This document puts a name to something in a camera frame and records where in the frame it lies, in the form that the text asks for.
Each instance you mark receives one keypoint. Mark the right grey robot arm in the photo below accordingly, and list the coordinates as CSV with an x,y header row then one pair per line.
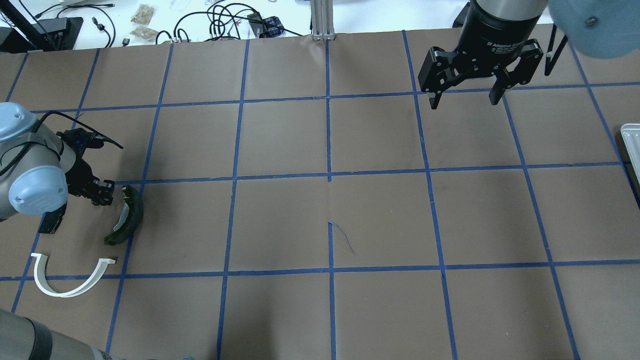
x,y
599,29

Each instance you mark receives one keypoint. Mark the white curved plastic arc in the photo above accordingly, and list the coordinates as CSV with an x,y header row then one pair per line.
x,y
42,279

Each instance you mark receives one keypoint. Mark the bag of small parts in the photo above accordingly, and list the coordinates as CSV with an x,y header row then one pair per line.
x,y
143,15
144,33

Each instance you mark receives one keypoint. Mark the olive green brake shoe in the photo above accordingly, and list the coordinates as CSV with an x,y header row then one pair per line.
x,y
130,218

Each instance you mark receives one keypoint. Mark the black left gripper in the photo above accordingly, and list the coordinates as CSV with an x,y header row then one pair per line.
x,y
80,177

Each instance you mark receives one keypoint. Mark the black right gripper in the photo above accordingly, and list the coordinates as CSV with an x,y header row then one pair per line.
x,y
492,31

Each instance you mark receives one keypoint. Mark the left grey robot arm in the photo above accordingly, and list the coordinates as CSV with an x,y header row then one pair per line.
x,y
40,169

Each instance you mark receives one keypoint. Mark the black brake pad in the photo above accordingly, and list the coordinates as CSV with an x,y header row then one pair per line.
x,y
52,220

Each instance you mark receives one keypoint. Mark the black camera stand base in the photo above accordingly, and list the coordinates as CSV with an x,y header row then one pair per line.
x,y
26,33

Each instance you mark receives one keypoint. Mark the aluminium frame post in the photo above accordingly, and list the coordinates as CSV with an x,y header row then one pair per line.
x,y
322,20

